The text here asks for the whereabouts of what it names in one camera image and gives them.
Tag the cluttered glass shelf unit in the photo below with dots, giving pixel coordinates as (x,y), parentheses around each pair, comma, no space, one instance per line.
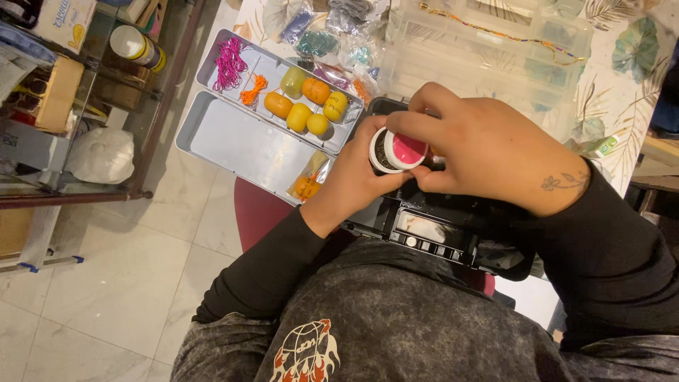
(79,101)

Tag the pale green plastic capsule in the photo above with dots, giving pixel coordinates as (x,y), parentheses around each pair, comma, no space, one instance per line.
(293,81)

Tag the wooden board with blue tape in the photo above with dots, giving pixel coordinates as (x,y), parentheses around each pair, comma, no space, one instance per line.
(26,233)

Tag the grey divided tin box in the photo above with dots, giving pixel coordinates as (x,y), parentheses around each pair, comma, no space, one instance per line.
(265,66)

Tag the black organizer case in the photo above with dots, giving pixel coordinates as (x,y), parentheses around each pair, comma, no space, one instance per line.
(440,217)

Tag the small dark metal rings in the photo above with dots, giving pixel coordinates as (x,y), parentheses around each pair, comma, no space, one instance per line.
(382,154)

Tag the small yellow plastic capsule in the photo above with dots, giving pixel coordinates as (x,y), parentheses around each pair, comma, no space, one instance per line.
(318,124)

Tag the clear plastic organizer box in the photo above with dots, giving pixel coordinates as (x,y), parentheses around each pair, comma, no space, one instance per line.
(488,58)

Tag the orange plastic capsule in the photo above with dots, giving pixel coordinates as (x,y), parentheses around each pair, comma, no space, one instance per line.
(316,91)
(278,105)

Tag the pink and white jar lid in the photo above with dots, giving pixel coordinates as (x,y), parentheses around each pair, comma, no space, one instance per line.
(407,149)

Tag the person's left hand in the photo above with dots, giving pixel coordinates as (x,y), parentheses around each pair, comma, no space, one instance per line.
(345,180)

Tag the leaf print tablecloth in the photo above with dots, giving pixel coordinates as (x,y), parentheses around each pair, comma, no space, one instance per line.
(620,85)

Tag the colourful beaded strand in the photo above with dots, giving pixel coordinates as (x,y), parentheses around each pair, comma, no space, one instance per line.
(504,36)

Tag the grey tin box lid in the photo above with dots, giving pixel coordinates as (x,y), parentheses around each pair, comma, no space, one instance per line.
(238,140)

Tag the small white round jar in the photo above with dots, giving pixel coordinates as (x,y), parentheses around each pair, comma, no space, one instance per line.
(375,159)

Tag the dark blue object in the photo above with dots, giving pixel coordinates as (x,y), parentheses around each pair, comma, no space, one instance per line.
(667,101)

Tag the wooden furniture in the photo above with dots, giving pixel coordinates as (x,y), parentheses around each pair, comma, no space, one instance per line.
(658,170)

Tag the green and white tube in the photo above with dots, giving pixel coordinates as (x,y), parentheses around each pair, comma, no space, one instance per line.
(607,147)

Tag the yellow labelled plastic capsule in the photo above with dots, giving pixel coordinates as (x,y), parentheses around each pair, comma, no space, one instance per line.
(335,106)

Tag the person's grey printed shirt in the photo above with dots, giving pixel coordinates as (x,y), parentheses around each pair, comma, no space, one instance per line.
(403,318)

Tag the pile of bead bags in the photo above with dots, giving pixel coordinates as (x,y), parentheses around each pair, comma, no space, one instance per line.
(323,37)

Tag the person's right hand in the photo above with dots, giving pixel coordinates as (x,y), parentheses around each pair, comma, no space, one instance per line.
(488,148)

